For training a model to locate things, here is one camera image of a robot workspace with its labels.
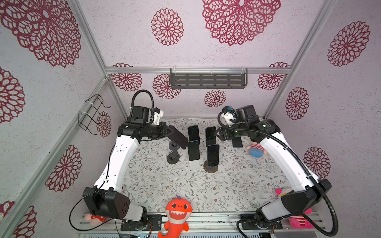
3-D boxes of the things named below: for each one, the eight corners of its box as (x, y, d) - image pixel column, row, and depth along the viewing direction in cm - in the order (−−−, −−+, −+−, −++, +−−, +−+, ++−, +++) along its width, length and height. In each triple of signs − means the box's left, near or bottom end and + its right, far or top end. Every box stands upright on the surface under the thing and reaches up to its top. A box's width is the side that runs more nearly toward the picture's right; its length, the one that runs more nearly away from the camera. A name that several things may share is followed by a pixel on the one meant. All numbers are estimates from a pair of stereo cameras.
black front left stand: (167, 162, 98) (166, 157, 93) (175, 152, 103) (174, 146, 98) (174, 166, 96) (173, 161, 91) (181, 155, 101) (181, 150, 96)
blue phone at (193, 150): (189, 162, 97) (189, 150, 85) (188, 153, 101) (188, 141, 90) (199, 161, 97) (200, 149, 86) (197, 153, 101) (198, 140, 90)
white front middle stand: (189, 170, 94) (189, 167, 92) (188, 163, 97) (188, 161, 95) (200, 168, 95) (200, 166, 93) (198, 161, 98) (198, 159, 96)
